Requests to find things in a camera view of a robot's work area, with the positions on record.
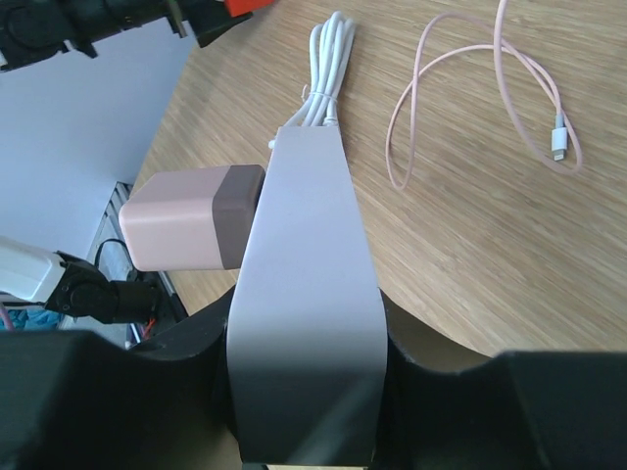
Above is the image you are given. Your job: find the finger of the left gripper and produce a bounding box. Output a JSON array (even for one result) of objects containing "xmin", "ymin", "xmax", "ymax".
[{"xmin": 193, "ymin": 7, "xmax": 253, "ymax": 48}]

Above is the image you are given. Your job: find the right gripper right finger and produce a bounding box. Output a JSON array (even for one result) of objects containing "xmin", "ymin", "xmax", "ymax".
[{"xmin": 376, "ymin": 299, "xmax": 626, "ymax": 469}]

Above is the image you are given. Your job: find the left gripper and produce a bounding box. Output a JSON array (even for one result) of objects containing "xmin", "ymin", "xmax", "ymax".
[{"xmin": 1, "ymin": 0, "xmax": 187, "ymax": 71}]

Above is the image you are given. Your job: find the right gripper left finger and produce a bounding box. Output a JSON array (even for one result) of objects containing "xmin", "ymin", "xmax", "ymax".
[{"xmin": 1, "ymin": 294, "xmax": 242, "ymax": 469}]

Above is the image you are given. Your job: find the red cube socket adapter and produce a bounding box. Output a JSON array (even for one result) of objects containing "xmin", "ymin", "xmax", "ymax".
[{"xmin": 223, "ymin": 0, "xmax": 274, "ymax": 17}]

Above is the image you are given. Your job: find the white power strip cord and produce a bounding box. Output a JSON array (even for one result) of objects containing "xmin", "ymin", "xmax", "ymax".
[{"xmin": 267, "ymin": 10, "xmax": 358, "ymax": 151}]

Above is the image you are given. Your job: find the white power strip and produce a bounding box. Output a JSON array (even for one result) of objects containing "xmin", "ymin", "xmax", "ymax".
[{"xmin": 226, "ymin": 126, "xmax": 388, "ymax": 467}]

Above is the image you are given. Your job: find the pink small charger plug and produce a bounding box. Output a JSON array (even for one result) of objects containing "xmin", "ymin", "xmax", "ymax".
[{"xmin": 119, "ymin": 164, "xmax": 265, "ymax": 271}]

